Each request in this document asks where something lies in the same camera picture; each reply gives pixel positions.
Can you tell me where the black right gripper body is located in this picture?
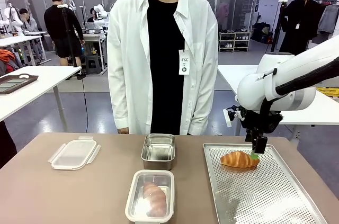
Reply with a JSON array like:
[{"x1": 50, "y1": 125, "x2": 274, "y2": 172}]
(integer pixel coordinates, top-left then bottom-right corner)
[{"x1": 242, "y1": 111, "x2": 282, "y2": 136}]

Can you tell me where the golden croissant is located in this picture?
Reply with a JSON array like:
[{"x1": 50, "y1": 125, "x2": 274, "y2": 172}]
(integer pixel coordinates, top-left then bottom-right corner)
[
  {"x1": 220, "y1": 150, "x2": 260, "y2": 169},
  {"x1": 142, "y1": 181, "x2": 168, "y2": 217}
]

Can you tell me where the clear plastic clip lid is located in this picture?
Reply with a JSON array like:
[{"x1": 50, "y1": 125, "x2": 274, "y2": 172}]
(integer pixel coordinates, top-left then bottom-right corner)
[
  {"x1": 48, "y1": 136, "x2": 102, "y2": 171},
  {"x1": 124, "y1": 169, "x2": 175, "y2": 224}
]

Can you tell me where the steel container for bread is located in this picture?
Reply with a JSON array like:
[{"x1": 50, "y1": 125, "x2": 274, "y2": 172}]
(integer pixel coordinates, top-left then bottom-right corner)
[{"x1": 124, "y1": 169, "x2": 175, "y2": 224}]

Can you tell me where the person's left forearm white sleeve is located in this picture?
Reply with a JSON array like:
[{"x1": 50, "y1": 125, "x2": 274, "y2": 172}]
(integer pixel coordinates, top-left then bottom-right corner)
[{"x1": 190, "y1": 73, "x2": 219, "y2": 136}]

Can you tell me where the person's right forearm white sleeve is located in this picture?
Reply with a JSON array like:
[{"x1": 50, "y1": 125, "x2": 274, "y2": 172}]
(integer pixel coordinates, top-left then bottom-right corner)
[{"x1": 108, "y1": 75, "x2": 131, "y2": 131}]

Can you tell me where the empty steel container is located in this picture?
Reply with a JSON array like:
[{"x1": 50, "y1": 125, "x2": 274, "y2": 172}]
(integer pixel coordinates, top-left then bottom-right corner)
[{"x1": 141, "y1": 133, "x2": 176, "y2": 171}]

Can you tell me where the perforated metal baking tray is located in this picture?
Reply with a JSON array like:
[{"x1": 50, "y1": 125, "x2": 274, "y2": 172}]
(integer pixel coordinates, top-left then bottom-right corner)
[{"x1": 203, "y1": 143, "x2": 328, "y2": 224}]

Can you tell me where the large white table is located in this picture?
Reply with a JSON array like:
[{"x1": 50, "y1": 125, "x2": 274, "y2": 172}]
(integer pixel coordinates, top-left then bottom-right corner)
[{"x1": 217, "y1": 64, "x2": 339, "y2": 143}]

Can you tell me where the yellow box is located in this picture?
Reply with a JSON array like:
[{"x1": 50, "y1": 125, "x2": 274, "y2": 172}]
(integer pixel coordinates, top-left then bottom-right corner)
[{"x1": 316, "y1": 87, "x2": 339, "y2": 100}]

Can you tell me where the black pole stand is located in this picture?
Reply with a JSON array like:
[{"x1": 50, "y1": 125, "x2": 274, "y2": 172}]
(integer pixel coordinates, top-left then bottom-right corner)
[{"x1": 270, "y1": 0, "x2": 289, "y2": 53}]

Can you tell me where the wooden shoe rack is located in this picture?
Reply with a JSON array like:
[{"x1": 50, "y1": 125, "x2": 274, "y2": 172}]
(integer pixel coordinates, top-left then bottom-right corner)
[{"x1": 218, "y1": 31, "x2": 251, "y2": 53}]

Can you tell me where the black bags pile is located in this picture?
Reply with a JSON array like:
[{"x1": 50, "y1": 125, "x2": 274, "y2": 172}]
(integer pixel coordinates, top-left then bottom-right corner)
[{"x1": 251, "y1": 22, "x2": 273, "y2": 44}]

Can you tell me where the white hanging name tag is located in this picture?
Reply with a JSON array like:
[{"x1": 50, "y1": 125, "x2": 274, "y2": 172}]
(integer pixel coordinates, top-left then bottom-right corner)
[{"x1": 179, "y1": 49, "x2": 191, "y2": 76}]

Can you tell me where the mannequin in black coat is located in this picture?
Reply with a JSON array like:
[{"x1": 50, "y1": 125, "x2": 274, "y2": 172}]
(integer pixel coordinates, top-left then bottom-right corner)
[{"x1": 279, "y1": 0, "x2": 322, "y2": 57}]

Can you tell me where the person torso white shirt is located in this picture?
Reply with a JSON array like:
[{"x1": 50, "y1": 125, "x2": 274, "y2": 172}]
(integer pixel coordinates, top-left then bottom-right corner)
[{"x1": 106, "y1": 0, "x2": 219, "y2": 136}]

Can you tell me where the grey hanging garment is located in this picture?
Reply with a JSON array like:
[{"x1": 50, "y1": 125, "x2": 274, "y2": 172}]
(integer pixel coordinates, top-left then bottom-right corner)
[{"x1": 317, "y1": 4, "x2": 339, "y2": 34}]

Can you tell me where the black step stool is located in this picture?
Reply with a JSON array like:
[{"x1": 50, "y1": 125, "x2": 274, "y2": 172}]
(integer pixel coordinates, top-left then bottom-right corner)
[{"x1": 84, "y1": 55, "x2": 103, "y2": 75}]

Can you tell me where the white background desk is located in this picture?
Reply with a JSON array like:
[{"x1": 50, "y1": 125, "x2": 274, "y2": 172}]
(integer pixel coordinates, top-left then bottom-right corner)
[
  {"x1": 0, "y1": 34, "x2": 51, "y2": 66},
  {"x1": 74, "y1": 29, "x2": 108, "y2": 74}
]

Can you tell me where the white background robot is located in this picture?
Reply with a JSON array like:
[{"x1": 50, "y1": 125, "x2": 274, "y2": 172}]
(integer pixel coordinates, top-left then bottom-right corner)
[
  {"x1": 93, "y1": 4, "x2": 109, "y2": 30},
  {"x1": 0, "y1": 2, "x2": 24, "y2": 37}
]

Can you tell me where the white side table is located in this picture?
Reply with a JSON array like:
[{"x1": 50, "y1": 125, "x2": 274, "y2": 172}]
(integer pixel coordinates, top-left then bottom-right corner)
[{"x1": 0, "y1": 65, "x2": 83, "y2": 133}]

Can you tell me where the standing person in black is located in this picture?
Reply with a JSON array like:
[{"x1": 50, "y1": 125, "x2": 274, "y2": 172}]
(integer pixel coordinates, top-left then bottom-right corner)
[{"x1": 43, "y1": 0, "x2": 86, "y2": 67}]

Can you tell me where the dark brown serving tray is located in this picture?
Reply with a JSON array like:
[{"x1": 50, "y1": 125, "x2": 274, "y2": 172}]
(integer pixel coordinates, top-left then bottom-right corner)
[{"x1": 0, "y1": 73, "x2": 39, "y2": 95}]

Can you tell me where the black bulky object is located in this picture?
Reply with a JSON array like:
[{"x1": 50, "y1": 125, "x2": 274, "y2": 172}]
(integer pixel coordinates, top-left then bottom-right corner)
[{"x1": 0, "y1": 121, "x2": 17, "y2": 170}]

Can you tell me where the seated person grey hoodie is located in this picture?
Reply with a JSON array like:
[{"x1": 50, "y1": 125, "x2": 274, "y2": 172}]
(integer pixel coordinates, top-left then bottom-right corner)
[{"x1": 19, "y1": 8, "x2": 40, "y2": 33}]

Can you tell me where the orange red cloth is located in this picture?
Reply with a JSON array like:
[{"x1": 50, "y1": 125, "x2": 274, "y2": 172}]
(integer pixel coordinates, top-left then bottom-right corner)
[{"x1": 0, "y1": 49, "x2": 23, "y2": 75}]

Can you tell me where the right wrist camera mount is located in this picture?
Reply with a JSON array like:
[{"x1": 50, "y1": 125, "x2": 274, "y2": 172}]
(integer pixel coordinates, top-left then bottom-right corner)
[{"x1": 223, "y1": 104, "x2": 247, "y2": 129}]

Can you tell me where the black right arm cable sleeve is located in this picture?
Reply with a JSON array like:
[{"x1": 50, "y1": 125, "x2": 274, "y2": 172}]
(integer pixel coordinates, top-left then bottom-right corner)
[{"x1": 258, "y1": 56, "x2": 339, "y2": 132}]

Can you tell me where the thin black hanging cable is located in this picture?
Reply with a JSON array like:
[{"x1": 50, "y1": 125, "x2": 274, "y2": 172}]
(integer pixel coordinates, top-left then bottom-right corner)
[{"x1": 81, "y1": 77, "x2": 88, "y2": 133}]

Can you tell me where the black camera tripod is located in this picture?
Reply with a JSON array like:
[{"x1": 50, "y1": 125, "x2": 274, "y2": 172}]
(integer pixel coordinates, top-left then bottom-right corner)
[{"x1": 57, "y1": 3, "x2": 87, "y2": 80}]

